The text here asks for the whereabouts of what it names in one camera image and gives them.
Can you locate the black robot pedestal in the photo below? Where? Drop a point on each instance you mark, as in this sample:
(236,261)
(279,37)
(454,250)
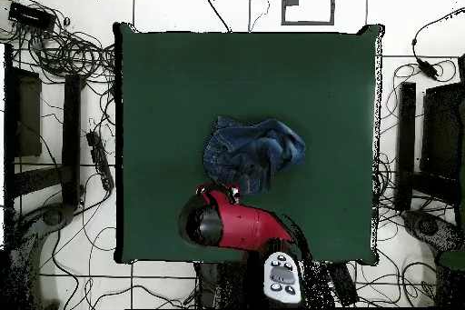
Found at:
(232,284)

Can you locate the black oblong floor box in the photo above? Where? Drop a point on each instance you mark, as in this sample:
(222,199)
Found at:
(343,284)

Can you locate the green object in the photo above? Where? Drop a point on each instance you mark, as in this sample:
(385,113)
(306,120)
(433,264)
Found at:
(452,260)

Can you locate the blue denim jeans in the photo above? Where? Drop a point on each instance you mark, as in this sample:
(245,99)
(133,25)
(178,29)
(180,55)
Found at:
(247,150)

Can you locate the grey chair base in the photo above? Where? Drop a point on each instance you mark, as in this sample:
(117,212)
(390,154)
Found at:
(54,215)
(428,226)

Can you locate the black stand frame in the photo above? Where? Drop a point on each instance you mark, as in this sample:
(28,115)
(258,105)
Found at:
(71,124)
(406,142)

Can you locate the black power strip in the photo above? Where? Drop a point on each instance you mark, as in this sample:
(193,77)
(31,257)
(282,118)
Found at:
(100,159)

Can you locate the black electronics box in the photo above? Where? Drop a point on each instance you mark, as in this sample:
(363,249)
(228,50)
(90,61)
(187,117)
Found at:
(31,15)

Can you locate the dark green table cloth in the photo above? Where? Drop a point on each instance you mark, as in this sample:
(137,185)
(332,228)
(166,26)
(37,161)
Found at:
(181,88)

